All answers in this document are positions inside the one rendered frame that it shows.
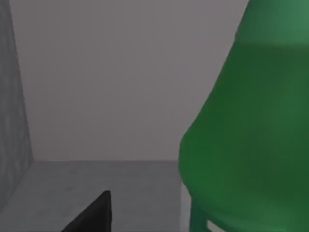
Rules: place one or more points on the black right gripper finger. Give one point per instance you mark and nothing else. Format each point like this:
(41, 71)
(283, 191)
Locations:
(96, 215)

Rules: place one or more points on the green bottle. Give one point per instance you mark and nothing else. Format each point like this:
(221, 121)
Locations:
(251, 135)

